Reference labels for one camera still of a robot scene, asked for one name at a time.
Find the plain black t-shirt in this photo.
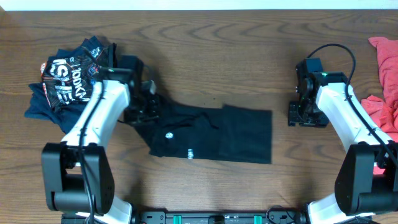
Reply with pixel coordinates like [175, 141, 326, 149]
[135, 100, 272, 164]

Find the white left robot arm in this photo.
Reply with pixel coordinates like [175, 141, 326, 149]
[41, 68, 156, 223]

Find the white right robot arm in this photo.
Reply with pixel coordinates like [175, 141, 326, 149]
[288, 69, 397, 223]

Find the red cloth garment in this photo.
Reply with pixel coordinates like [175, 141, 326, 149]
[361, 37, 397, 142]

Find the black graphic print shirt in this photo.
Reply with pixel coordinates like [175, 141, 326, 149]
[40, 43, 116, 111]

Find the folded navy blue shirt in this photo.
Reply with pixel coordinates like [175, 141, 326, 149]
[24, 36, 105, 133]

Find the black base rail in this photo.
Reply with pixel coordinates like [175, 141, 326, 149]
[60, 202, 308, 224]

